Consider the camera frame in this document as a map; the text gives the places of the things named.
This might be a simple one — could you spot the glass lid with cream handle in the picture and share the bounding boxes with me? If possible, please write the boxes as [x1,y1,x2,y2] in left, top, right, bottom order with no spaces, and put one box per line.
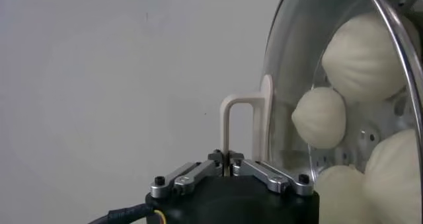
[219,0,423,224]

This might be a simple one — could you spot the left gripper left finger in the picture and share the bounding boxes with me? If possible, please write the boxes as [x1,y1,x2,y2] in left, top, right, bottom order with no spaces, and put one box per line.
[149,149,228,200]

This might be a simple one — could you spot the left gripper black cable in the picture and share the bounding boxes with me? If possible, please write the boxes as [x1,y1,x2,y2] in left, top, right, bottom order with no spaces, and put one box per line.
[87,202,168,224]

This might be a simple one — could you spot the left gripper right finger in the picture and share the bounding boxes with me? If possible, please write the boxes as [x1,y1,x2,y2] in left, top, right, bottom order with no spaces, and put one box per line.
[227,149,315,197]

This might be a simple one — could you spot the white steamed baozi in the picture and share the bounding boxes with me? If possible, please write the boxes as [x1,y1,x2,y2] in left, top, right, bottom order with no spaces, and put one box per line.
[313,164,367,224]
[321,12,417,104]
[291,86,347,149]
[362,128,422,224]

